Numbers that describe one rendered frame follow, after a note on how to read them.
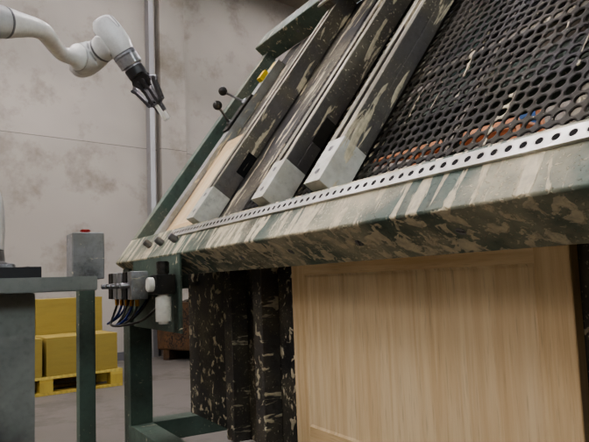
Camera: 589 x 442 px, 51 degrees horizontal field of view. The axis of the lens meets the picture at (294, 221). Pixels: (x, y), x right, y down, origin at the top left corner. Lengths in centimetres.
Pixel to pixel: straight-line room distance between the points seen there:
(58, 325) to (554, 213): 443
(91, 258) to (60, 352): 223
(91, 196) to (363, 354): 502
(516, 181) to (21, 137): 558
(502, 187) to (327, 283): 84
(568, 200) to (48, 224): 559
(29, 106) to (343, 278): 500
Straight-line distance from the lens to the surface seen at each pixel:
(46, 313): 496
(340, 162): 133
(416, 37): 157
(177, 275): 191
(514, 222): 89
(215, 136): 277
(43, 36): 230
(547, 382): 114
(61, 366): 465
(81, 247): 246
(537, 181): 83
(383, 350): 145
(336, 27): 239
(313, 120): 163
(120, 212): 640
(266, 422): 191
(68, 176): 624
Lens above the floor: 72
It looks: 6 degrees up
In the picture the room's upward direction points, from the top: 2 degrees counter-clockwise
